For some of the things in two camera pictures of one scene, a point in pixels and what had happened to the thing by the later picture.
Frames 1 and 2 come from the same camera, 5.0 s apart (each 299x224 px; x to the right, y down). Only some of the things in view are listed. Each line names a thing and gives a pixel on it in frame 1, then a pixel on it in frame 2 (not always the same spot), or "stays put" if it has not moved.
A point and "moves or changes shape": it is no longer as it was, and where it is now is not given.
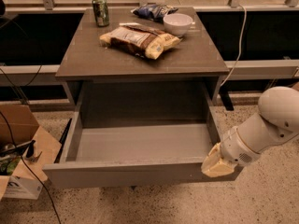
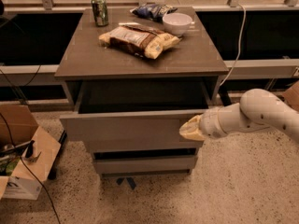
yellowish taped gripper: x=239 y=150 to x=208 y=122
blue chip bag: x=152 y=11 stays put
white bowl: x=177 y=23 stays put
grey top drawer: x=129 y=133 moves or changes shape
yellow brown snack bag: x=140 y=41 stays put
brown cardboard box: x=28 y=152 stays put
